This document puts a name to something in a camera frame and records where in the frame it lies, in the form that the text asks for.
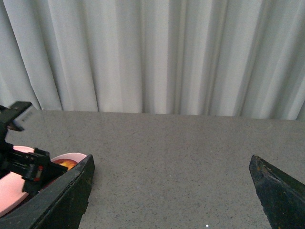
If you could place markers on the pink bowl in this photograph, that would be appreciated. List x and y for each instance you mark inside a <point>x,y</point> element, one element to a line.
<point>74,156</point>

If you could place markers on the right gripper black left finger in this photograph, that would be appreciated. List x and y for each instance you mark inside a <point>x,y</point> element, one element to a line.
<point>61,205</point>

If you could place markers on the red apple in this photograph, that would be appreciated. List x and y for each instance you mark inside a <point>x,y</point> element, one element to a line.
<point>69,163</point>

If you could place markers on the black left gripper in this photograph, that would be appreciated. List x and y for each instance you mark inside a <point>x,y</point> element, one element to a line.
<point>35,168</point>

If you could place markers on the white curtain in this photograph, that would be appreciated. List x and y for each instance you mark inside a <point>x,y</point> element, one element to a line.
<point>194,57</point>

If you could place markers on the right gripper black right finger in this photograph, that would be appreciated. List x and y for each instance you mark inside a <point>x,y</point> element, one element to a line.
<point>282,196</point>

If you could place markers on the pink plate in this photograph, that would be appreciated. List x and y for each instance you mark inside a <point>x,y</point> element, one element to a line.
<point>11,194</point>

